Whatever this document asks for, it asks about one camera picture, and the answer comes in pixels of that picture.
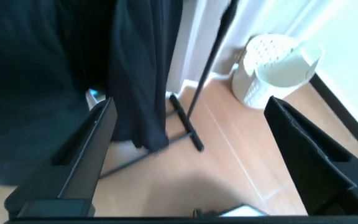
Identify window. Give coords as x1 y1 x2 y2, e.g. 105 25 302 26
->
87 88 107 104

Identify black clothes rack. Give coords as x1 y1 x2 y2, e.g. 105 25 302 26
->
99 0 241 180

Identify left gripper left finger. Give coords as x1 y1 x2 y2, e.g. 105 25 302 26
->
4 96 119 219

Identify white laundry basket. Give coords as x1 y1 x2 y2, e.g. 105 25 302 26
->
231 33 324 111

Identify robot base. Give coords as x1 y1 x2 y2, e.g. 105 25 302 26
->
217 203 269 218

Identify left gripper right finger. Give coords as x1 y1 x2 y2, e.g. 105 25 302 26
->
263 95 358 218

